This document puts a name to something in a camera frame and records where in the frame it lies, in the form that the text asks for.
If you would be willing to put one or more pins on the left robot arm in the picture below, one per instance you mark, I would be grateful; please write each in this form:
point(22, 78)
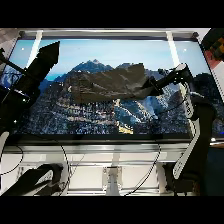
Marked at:
point(40, 70)

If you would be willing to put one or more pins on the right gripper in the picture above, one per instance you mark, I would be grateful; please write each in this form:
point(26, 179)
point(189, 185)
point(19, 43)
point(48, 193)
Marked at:
point(154, 87)

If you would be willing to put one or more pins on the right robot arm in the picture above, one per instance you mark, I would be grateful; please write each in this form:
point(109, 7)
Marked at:
point(186, 156)

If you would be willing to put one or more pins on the heap of clothes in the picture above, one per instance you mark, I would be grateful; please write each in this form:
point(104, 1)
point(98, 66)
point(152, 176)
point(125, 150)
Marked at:
point(213, 38)

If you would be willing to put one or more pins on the grey garment with white stripes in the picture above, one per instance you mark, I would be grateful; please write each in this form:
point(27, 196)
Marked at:
point(110, 83)

